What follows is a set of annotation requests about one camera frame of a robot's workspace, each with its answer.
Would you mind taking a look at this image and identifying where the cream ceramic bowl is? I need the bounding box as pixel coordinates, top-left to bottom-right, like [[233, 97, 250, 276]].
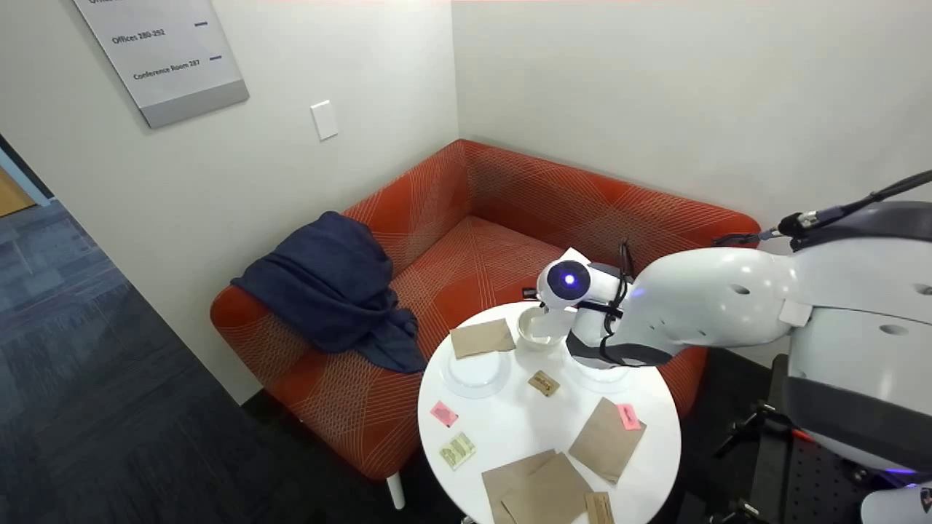
[[515, 301, 568, 354]]

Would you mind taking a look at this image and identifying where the orange patterned sofa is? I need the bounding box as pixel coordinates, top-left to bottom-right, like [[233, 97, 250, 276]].
[[209, 137, 763, 514]]

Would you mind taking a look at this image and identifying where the brown paper napkin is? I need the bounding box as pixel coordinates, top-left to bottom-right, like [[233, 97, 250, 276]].
[[448, 317, 520, 362], [565, 396, 649, 490], [480, 450, 597, 524]]

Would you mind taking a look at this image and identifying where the small white saucer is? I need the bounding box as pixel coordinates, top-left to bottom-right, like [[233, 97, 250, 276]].
[[442, 349, 520, 403]]

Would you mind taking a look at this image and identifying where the navy blue cloth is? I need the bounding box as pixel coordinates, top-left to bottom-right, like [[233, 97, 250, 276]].
[[231, 209, 429, 377]]

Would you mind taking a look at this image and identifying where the brown sugar packet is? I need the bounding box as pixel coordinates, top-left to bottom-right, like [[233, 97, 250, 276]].
[[525, 368, 565, 403]]

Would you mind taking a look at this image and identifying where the yellow sweetener packet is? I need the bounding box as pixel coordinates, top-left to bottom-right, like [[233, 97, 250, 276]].
[[437, 431, 480, 471]]

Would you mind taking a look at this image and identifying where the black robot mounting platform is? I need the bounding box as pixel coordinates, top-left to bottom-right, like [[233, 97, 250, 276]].
[[667, 346, 932, 524]]

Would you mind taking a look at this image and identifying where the wooden glass door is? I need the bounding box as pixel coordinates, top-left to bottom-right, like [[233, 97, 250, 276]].
[[0, 166, 39, 224]]

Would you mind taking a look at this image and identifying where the white rounded device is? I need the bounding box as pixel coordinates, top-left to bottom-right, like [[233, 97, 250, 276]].
[[857, 480, 932, 524]]

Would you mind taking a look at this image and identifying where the white wall switch plate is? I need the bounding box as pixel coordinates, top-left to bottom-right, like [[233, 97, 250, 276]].
[[308, 97, 343, 145]]

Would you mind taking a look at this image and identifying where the grey wall sign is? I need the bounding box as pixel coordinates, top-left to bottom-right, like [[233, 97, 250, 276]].
[[71, 0, 250, 132]]

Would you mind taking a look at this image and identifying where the orange handled black clamp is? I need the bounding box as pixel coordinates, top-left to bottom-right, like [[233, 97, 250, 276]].
[[710, 403, 812, 460]]

